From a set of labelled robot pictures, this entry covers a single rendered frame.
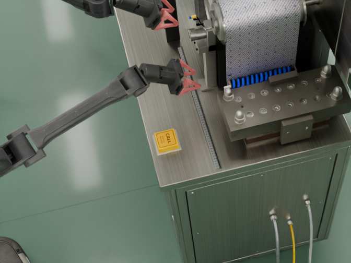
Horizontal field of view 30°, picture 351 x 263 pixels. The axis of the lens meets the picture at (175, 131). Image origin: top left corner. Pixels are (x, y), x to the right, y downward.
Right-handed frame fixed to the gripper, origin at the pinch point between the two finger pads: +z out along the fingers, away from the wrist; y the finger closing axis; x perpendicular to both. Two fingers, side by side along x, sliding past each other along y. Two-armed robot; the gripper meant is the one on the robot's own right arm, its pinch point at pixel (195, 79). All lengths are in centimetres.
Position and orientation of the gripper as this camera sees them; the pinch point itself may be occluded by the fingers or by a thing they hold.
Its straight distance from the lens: 213.0
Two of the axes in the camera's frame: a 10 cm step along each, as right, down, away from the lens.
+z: 8.7, 0.8, 4.9
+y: 2.4, 8.0, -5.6
